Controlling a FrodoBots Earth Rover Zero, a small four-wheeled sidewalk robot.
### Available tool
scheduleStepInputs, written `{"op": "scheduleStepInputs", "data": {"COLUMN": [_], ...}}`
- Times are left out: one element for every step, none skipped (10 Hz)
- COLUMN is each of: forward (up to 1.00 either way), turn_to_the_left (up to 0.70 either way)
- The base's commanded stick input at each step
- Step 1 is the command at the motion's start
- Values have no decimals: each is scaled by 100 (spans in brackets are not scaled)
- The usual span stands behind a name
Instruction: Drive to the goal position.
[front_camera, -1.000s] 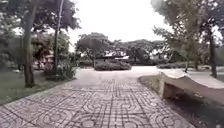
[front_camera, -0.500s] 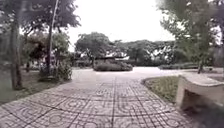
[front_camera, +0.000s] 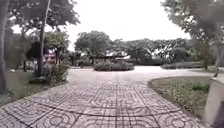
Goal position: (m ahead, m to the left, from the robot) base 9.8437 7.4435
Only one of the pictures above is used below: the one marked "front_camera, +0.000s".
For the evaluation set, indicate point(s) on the small bush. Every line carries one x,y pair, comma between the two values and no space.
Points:
57,73

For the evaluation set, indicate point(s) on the dark tree trunk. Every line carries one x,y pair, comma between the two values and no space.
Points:
2,50

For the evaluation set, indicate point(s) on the low planted ground bed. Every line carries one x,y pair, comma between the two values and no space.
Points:
186,90

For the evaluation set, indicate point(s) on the grass patch with tree trunks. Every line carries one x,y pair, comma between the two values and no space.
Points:
16,83

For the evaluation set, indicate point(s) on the leafy tree with thin trunk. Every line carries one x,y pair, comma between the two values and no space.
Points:
203,26

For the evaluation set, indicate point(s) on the low building with pale roof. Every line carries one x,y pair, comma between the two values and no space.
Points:
115,55

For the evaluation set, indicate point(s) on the long low hedge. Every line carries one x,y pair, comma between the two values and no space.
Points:
181,65

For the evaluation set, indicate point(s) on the tall slanted tree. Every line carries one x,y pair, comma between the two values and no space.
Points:
41,50

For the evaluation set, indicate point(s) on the row of background trees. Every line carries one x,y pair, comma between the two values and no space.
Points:
133,48

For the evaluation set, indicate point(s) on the patterned grey paved path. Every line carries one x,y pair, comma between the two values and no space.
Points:
110,100

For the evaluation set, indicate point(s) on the round hedge island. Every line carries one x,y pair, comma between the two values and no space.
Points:
113,66

